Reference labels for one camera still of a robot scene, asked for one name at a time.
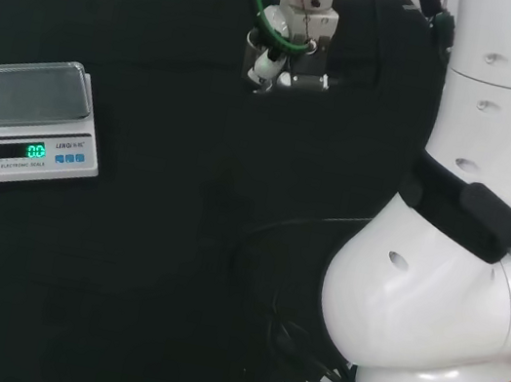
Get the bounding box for black bench cloth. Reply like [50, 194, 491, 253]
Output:
[0, 0, 464, 382]

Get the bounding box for black cable on cloth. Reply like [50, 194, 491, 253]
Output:
[209, 196, 385, 382]

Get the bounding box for thin black hanging cable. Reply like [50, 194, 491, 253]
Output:
[352, 0, 395, 93]

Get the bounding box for white electronic balance steel pan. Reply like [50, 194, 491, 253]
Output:
[0, 48, 118, 204]

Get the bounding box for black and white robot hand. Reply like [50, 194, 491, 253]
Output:
[236, 0, 343, 107]

